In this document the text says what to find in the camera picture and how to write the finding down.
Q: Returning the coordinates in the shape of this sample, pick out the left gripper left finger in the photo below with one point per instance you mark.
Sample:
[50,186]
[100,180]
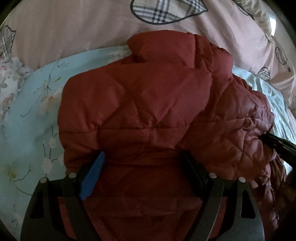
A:
[56,210]

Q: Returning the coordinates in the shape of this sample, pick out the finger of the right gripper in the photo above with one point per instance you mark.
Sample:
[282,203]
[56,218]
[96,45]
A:
[285,149]

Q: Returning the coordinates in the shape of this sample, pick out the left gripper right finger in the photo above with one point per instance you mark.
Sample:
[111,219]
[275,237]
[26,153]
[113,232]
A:
[228,212]

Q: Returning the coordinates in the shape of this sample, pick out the red quilted jacket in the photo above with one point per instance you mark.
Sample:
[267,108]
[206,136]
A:
[160,116]

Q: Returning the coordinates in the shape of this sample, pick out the light blue floral quilt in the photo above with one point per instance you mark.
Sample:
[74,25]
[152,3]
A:
[31,148]

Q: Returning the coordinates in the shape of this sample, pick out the white floral bed sheet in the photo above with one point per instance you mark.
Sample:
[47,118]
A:
[13,75]

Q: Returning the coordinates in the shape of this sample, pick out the pink heart-print duvet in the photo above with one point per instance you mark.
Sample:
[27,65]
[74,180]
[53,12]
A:
[41,32]

